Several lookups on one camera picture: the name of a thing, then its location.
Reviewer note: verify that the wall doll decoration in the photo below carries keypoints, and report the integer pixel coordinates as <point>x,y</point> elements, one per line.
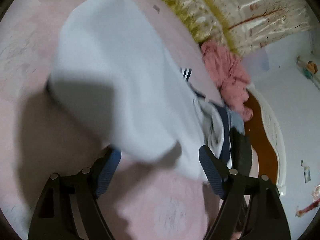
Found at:
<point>309,69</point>

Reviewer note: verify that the white navy varsity jacket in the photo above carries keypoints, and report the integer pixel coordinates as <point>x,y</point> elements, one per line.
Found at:
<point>114,74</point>

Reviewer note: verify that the brown white headboard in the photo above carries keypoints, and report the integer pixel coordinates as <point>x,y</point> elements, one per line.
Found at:
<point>265,135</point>

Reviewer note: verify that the pink bed sheet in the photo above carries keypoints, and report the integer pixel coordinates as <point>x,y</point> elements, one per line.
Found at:
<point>37,137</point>

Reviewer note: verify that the folded black garment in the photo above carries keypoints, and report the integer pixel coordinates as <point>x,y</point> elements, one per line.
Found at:
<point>241,152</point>

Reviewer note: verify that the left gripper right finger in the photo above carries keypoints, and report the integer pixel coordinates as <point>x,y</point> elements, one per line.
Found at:
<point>265,217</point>

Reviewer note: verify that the tree pattern curtain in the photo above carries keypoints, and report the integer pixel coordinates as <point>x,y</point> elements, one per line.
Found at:
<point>243,25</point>

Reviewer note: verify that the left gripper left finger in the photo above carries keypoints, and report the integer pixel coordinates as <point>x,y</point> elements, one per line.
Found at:
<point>67,207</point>

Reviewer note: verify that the light blue pillow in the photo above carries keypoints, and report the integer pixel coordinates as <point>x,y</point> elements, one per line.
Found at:
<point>235,121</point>

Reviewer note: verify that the pink crumpled quilt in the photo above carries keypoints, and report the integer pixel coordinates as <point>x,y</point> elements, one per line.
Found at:
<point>230,77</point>

